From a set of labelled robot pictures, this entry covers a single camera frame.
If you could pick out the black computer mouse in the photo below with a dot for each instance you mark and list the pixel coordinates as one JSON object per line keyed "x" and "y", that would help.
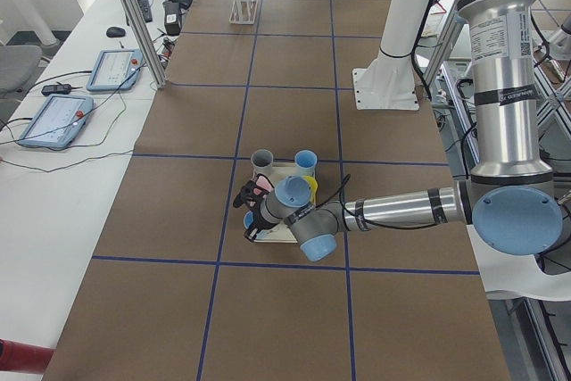
{"x": 115, "y": 32}

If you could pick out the grey plastic cup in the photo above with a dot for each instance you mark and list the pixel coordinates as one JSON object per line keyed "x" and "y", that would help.
{"x": 262, "y": 161}

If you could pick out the far teach pendant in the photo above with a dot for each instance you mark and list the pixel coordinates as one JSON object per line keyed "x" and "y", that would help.
{"x": 115, "y": 70}

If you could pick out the pink plastic cup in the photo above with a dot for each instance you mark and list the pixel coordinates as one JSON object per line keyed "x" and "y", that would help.
{"x": 262, "y": 186}

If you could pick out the cream bunny serving tray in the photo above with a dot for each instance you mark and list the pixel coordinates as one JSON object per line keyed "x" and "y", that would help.
{"x": 291, "y": 193}

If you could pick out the white wire cup rack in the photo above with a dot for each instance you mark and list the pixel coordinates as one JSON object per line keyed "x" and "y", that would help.
{"x": 243, "y": 12}

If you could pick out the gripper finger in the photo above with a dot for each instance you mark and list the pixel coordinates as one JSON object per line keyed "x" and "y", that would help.
{"x": 255, "y": 234}
{"x": 244, "y": 196}

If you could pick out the light blue plastic cup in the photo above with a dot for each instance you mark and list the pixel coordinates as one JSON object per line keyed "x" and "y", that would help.
{"x": 249, "y": 221}

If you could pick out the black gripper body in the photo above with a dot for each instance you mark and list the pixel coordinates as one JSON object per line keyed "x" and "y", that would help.
{"x": 260, "y": 220}

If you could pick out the yellow plastic cup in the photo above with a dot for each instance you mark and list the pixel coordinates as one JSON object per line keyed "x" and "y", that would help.
{"x": 313, "y": 187}

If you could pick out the black keyboard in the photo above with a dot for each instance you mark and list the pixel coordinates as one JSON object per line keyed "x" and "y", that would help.
{"x": 145, "y": 9}

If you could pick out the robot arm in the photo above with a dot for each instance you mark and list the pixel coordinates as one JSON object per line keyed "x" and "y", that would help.
{"x": 507, "y": 197}

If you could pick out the near teach pendant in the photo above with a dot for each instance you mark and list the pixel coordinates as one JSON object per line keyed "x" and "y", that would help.
{"x": 58, "y": 122}

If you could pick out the teach pendant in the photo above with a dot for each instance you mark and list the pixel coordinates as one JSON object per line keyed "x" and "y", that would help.
{"x": 58, "y": 122}
{"x": 115, "y": 70}

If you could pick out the black power adapter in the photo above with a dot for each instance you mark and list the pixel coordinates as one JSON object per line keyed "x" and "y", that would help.
{"x": 172, "y": 18}

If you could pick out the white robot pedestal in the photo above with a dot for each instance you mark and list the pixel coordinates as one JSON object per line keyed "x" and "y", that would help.
{"x": 388, "y": 82}

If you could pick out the aluminium frame post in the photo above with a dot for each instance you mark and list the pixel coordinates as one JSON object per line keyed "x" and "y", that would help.
{"x": 144, "y": 41}

